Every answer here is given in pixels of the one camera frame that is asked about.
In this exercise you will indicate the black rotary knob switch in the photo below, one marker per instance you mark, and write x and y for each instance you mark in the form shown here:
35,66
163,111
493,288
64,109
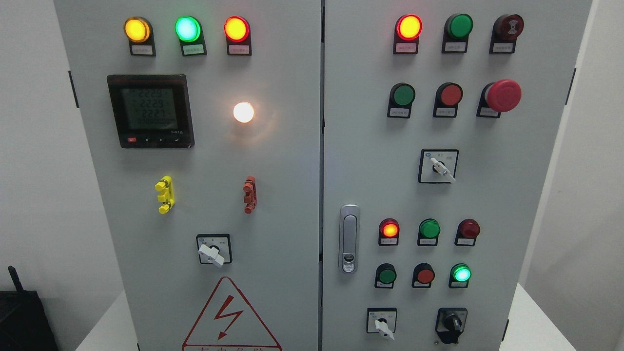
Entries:
450,324

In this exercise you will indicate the white lit indicator light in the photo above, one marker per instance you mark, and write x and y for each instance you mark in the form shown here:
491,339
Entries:
243,112

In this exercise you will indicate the red lit indicator lower left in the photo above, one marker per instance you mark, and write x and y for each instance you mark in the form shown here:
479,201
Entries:
388,232

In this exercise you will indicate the red lit indicator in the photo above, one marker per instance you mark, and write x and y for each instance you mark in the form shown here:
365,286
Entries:
388,232
406,34

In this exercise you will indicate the green push button upper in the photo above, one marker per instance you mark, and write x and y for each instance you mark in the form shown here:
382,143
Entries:
401,97

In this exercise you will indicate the green push button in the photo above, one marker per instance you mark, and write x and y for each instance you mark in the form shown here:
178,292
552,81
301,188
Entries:
385,276
401,97

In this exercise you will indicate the green push button lower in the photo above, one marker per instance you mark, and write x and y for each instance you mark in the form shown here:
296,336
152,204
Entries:
385,276

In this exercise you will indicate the grey electrical cabinet left door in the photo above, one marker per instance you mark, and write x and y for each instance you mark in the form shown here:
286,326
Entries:
275,249

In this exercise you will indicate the grey electrical cabinet door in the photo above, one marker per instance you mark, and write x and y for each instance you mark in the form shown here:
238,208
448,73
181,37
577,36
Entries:
373,161
275,249

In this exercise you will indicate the green indicator lower middle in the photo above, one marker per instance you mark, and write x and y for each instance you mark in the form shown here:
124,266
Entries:
428,232

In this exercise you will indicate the grey electrical cabinet right door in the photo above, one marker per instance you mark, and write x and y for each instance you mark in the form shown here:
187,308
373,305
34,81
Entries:
373,161

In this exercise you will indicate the red push button lower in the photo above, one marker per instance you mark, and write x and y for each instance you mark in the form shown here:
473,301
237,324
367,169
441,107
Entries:
423,276

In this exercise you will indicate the red push button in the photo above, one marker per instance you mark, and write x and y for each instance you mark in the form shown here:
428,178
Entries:
423,276
447,99

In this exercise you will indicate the red push button upper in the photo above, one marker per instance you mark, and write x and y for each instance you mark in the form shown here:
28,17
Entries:
447,99

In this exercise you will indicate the red lit indicator left door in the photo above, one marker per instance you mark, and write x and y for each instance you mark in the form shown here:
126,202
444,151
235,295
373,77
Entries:
238,36

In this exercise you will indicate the red indicator lower right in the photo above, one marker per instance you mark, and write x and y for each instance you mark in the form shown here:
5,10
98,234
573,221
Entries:
467,232

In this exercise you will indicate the red high voltage warning sticker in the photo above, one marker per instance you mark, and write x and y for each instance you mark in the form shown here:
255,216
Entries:
228,322

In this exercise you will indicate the black digital power meter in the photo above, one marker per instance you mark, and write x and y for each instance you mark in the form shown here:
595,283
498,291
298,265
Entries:
152,111

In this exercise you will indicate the red lit indicator top right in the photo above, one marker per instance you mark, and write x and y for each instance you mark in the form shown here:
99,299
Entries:
406,34

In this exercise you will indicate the green illuminated button lower right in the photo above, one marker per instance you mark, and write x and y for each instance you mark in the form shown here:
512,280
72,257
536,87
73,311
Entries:
459,276

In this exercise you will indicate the green lit indicator light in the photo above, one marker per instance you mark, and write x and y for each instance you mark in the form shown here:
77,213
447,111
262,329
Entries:
190,36

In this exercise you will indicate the green indicator top right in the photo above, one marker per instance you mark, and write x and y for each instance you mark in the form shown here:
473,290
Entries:
456,33

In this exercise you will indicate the red emergency stop mushroom button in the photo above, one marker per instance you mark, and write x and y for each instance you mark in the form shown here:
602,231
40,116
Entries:
499,97

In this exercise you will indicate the yellow indicator light top left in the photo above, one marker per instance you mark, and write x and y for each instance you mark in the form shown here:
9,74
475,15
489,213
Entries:
140,37

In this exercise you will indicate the dark red buzzer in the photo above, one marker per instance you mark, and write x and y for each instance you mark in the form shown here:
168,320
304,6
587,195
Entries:
505,31

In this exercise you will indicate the black box with antenna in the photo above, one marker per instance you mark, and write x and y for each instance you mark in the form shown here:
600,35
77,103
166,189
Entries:
23,323

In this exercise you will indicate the silver door latch handle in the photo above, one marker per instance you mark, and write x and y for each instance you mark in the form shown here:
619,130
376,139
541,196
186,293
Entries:
348,233

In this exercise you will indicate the white selector switch left door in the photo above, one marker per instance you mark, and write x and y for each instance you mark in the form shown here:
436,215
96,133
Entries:
214,249

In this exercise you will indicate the white selector switch upper right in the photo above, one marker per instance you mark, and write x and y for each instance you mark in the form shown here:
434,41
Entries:
438,166

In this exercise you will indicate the white selector switch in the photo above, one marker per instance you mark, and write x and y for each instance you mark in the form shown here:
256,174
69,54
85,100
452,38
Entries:
438,166
382,321

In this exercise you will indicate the white selector switch bottom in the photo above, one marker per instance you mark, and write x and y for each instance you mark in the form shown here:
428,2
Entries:
382,321

